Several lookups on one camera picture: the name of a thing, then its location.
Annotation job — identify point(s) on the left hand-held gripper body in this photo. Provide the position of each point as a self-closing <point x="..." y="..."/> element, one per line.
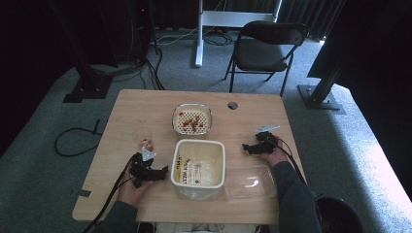
<point x="142" y="170"/>

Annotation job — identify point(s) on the black round bin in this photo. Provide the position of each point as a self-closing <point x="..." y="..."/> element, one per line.
<point x="336" y="216"/>

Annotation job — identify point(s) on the white desk frame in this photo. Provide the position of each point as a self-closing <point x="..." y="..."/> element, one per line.
<point x="226" y="17"/>

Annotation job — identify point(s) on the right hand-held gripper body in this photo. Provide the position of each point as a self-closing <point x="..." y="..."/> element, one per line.
<point x="267" y="144"/>

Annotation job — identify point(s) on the grey tape strip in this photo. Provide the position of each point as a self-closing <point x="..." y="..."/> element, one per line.
<point x="81" y="193"/>

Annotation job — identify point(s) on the white square container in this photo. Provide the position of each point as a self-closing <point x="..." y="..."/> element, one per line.
<point x="198" y="170"/>

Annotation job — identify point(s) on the clear plastic cup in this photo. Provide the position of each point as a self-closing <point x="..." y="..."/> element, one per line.
<point x="146" y="144"/>

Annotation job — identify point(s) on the pile of red food pieces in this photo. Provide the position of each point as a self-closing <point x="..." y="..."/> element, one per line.
<point x="191" y="123"/>

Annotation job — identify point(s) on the black folding chair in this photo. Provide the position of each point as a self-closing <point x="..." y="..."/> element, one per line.
<point x="262" y="51"/>

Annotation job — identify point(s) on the grey table grommet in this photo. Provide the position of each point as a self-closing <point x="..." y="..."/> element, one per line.
<point x="232" y="105"/>

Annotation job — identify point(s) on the white strainer bowl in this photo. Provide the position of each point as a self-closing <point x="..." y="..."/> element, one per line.
<point x="191" y="119"/>

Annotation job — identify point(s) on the person's right hand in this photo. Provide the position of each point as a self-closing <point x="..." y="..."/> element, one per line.
<point x="277" y="157"/>

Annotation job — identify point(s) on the black metal stand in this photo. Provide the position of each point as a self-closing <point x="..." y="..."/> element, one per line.
<point x="85" y="74"/>
<point x="320" y="93"/>

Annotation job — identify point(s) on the clear plastic lid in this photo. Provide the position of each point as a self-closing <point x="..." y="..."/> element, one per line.
<point x="251" y="183"/>

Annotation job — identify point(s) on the person's left hand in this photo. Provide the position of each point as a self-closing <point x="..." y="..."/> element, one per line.
<point x="129" y="194"/>

